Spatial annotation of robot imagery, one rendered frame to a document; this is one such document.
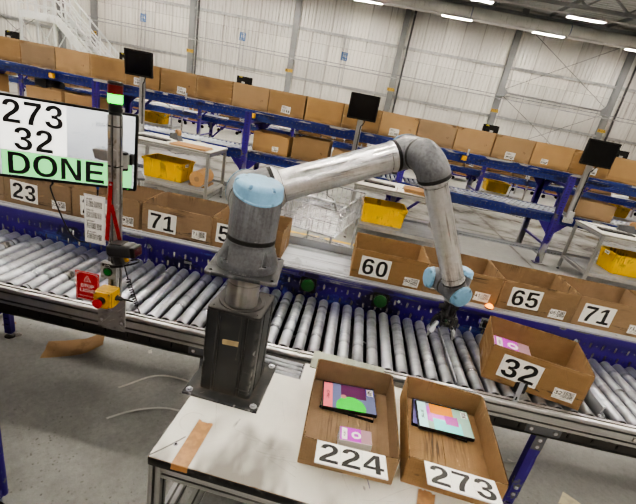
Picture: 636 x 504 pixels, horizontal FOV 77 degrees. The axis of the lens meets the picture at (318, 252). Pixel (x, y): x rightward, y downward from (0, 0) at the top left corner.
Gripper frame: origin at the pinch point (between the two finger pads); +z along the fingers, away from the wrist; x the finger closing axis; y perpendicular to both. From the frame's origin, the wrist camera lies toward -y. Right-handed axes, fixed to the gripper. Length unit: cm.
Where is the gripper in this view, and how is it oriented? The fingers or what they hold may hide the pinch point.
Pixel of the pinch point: (439, 336)
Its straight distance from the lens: 202.2
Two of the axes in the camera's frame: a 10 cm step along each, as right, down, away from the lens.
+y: -1.2, 3.4, -9.3
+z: -1.8, 9.2, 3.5
